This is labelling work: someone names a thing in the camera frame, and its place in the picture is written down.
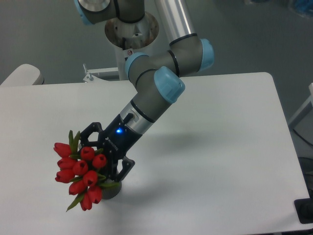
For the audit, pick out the dark grey ribbed vase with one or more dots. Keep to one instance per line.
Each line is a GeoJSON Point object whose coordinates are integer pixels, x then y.
{"type": "Point", "coordinates": [111, 189]}

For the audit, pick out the clear bin with blue items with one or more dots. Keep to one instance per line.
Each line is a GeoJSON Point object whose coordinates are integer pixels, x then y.
{"type": "Point", "coordinates": [303, 8]}

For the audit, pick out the white metal base frame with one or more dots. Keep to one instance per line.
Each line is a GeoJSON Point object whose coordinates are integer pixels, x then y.
{"type": "Point", "coordinates": [105, 74]}

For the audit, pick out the red tulip bouquet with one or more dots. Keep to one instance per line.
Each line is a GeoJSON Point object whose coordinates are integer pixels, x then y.
{"type": "Point", "coordinates": [82, 170]}

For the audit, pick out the white furniture at right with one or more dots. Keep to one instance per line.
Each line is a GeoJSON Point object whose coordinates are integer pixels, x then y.
{"type": "Point", "coordinates": [300, 113]}

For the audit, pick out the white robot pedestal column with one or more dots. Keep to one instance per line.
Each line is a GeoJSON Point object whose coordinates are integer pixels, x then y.
{"type": "Point", "coordinates": [129, 38]}

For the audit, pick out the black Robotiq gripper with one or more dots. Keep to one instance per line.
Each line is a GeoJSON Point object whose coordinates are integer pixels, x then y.
{"type": "Point", "coordinates": [114, 142]}

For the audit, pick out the white chair armrest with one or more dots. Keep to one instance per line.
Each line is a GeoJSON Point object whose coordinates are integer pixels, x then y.
{"type": "Point", "coordinates": [24, 75]}

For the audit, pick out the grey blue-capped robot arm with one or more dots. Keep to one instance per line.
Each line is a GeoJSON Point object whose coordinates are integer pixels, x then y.
{"type": "Point", "coordinates": [157, 80]}

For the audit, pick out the black device at table edge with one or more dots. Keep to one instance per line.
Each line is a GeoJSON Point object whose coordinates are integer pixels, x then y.
{"type": "Point", "coordinates": [304, 209]}

